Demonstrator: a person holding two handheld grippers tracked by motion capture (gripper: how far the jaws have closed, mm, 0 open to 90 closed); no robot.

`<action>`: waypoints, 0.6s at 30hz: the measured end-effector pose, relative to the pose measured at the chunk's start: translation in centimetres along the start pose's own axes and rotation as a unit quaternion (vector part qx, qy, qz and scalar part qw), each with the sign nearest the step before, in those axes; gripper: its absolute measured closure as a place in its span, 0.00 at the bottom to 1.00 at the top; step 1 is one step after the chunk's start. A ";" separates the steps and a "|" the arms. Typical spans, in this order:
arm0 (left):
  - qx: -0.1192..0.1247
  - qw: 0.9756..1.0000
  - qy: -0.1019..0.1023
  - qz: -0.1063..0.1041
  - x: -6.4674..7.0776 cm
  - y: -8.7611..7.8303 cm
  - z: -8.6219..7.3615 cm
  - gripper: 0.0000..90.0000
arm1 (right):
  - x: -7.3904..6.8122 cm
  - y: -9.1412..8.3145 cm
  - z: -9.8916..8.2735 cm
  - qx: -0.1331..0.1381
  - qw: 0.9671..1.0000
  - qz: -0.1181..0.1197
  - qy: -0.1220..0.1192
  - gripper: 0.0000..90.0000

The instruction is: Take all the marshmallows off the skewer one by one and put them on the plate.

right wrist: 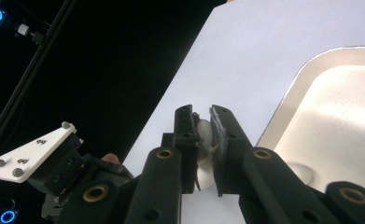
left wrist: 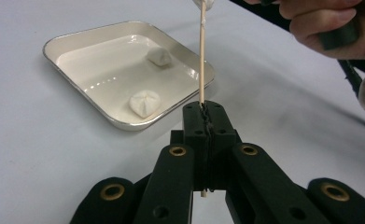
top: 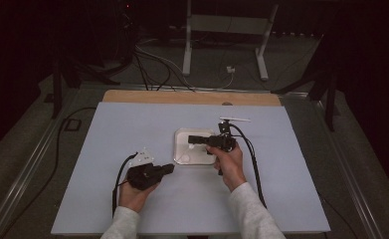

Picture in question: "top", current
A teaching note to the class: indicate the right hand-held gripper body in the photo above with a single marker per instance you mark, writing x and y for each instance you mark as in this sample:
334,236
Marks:
223,142

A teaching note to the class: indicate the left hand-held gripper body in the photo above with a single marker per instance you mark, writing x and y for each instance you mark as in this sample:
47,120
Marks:
144,176

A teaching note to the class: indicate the white square tray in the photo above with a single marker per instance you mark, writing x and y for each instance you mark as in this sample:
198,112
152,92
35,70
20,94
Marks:
182,137

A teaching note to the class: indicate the person's left hand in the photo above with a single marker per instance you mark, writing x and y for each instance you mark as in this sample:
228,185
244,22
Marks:
134,199

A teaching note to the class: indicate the person's right hand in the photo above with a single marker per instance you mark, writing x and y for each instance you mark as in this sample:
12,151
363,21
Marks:
230,167

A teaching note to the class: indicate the wooden table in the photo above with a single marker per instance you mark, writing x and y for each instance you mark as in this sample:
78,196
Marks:
168,97

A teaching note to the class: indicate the white table mat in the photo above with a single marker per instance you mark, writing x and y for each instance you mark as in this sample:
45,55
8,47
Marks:
99,132

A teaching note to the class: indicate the white plug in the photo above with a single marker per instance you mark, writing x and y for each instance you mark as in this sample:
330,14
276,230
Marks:
230,69

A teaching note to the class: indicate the black tripod stand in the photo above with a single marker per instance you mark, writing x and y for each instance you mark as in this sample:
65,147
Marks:
330,99
56,89

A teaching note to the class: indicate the white metal stand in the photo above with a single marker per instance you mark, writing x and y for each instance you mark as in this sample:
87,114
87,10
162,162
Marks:
227,25

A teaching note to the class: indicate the dark equipment rack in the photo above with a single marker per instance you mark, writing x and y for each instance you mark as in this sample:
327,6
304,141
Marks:
127,30

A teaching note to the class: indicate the black floor socket frame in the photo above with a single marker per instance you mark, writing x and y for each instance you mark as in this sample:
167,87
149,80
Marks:
72,124

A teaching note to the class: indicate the aluminium frame rail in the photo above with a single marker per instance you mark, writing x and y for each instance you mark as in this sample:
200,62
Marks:
344,166
26,169

